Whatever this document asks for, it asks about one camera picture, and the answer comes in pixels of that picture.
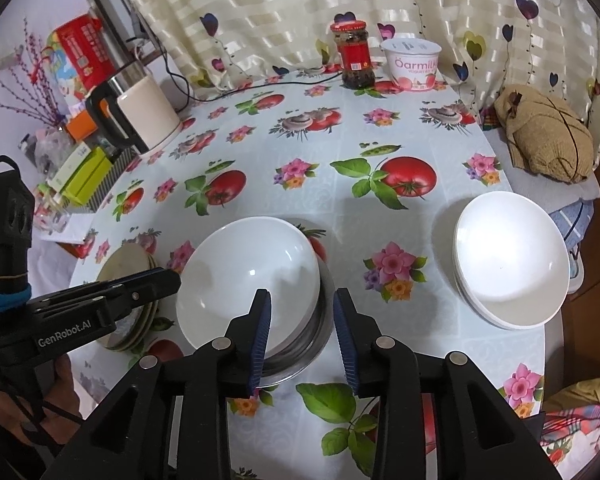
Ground plaid cloth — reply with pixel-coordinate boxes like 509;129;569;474
537;380;600;466

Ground purple dried flower branches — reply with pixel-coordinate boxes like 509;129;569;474
0;17;63;128

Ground vegetable printed tablecloth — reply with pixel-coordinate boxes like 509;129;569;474
67;65;563;480

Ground metal framed panel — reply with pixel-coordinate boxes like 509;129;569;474
75;0;161;76

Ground brown cloth bundle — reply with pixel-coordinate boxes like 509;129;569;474
495;84;596;184

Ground white ceramic bowl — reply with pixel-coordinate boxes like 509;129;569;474
454;260;563;332
175;216;322;358
452;191;571;323

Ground blue striped cloth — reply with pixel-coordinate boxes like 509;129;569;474
550;200;596;256

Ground lime green box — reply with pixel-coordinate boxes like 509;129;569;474
57;152;112;206

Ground clear glass mug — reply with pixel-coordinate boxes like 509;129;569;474
32;190;73;233

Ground person's left hand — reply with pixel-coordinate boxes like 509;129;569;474
0;355;76;456

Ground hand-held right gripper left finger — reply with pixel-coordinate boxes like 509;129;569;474
47;287;273;480

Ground cream curtain with hearts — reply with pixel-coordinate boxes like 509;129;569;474
110;0;600;171

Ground black power cable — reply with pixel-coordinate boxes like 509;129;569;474
130;40;341;111

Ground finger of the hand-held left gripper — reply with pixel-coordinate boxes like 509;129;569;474
100;270;182;318
27;267;171;306

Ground white yogurt tub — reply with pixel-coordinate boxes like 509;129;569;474
380;38;443;93

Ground cream and black electric kettle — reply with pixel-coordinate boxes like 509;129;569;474
85;72;183;157

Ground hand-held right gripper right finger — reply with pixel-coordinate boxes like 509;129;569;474
332;287;563;480

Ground red-lidded chili sauce jar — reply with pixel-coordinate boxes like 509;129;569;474
329;20;377;90

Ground slim white and green box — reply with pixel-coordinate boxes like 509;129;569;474
47;142;93;181

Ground stainless steel bowl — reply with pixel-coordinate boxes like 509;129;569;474
250;255;334;387

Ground orange box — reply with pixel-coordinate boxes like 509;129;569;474
65;112;101;142

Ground red printed box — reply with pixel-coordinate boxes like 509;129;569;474
55;15;113;91

